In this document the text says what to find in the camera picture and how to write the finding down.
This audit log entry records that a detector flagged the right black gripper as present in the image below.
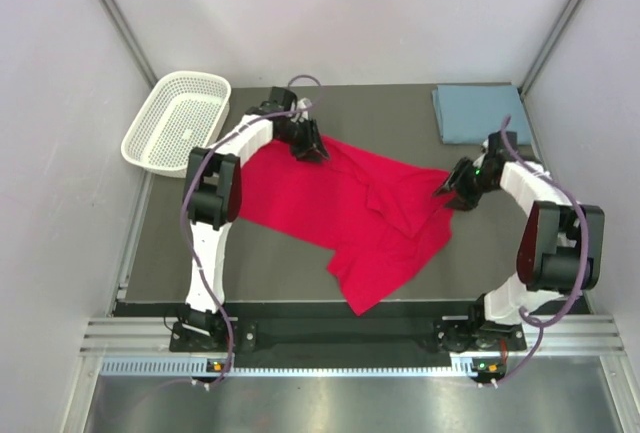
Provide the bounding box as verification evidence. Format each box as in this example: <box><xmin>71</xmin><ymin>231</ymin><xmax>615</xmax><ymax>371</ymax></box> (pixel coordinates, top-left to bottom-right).
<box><xmin>433</xmin><ymin>157</ymin><xmax>501</xmax><ymax>211</ymax></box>

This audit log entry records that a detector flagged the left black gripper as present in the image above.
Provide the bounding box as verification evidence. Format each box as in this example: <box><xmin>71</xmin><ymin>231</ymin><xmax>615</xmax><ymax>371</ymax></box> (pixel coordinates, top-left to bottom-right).
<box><xmin>275</xmin><ymin>116</ymin><xmax>329</xmax><ymax>163</ymax></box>

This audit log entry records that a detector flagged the red t shirt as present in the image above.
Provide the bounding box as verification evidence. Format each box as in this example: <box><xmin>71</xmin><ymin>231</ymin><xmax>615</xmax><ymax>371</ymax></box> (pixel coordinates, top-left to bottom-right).
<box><xmin>240</xmin><ymin>137</ymin><xmax>453</xmax><ymax>315</ymax></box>

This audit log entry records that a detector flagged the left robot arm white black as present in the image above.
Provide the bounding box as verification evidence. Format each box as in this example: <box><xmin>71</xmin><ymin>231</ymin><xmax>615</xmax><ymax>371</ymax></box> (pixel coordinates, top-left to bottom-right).
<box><xmin>177</xmin><ymin>87</ymin><xmax>329</xmax><ymax>350</ymax></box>

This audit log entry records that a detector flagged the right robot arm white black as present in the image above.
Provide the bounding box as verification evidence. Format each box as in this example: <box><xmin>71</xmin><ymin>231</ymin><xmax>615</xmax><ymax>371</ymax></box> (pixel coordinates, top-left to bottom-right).
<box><xmin>435</xmin><ymin>131</ymin><xmax>605</xmax><ymax>349</ymax></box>

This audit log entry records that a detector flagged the folded blue t shirt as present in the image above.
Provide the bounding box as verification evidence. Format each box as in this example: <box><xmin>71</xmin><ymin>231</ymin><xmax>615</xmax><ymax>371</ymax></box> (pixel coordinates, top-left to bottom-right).
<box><xmin>432</xmin><ymin>84</ymin><xmax>532</xmax><ymax>145</ymax></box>

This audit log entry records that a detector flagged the white perforated plastic basket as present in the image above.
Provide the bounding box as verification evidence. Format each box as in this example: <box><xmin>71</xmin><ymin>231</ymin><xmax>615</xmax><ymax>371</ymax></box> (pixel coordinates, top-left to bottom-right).
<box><xmin>120</xmin><ymin>71</ymin><xmax>232</xmax><ymax>178</ymax></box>

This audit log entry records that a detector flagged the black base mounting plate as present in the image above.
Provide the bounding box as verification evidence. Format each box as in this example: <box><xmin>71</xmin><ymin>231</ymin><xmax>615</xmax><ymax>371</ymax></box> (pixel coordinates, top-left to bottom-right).
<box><xmin>168</xmin><ymin>301</ymin><xmax>529</xmax><ymax>355</ymax></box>

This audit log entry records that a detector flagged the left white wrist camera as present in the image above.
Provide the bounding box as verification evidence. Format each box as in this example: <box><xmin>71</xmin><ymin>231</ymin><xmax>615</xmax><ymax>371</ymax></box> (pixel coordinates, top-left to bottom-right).
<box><xmin>297</xmin><ymin>97</ymin><xmax>314</xmax><ymax>111</ymax></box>

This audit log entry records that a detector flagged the aluminium frame rail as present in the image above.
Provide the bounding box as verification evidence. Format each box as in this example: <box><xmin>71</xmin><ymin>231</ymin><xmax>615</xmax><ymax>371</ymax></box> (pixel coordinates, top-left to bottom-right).
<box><xmin>80</xmin><ymin>315</ymin><xmax>625</xmax><ymax>357</ymax></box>

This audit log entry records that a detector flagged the grey slotted cable duct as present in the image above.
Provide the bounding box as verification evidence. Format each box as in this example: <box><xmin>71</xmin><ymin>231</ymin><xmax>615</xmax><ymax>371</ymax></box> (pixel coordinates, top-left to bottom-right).
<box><xmin>99</xmin><ymin>356</ymin><xmax>506</xmax><ymax>378</ymax></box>

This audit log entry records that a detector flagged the right aluminium corner post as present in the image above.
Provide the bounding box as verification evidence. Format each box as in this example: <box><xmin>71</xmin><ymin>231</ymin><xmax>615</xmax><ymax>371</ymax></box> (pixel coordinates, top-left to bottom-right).
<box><xmin>518</xmin><ymin>0</ymin><xmax>585</xmax><ymax>100</ymax></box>

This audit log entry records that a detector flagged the aluminium corner post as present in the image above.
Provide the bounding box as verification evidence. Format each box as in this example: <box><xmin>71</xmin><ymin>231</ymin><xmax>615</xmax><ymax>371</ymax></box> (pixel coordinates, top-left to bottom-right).
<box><xmin>518</xmin><ymin>0</ymin><xmax>585</xmax><ymax>100</ymax></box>
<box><xmin>98</xmin><ymin>0</ymin><xmax>158</xmax><ymax>88</ymax></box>

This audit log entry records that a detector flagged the left aluminium corner post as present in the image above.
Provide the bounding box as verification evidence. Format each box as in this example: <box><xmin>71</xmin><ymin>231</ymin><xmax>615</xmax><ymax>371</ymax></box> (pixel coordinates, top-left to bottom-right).
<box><xmin>98</xmin><ymin>0</ymin><xmax>158</xmax><ymax>88</ymax></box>

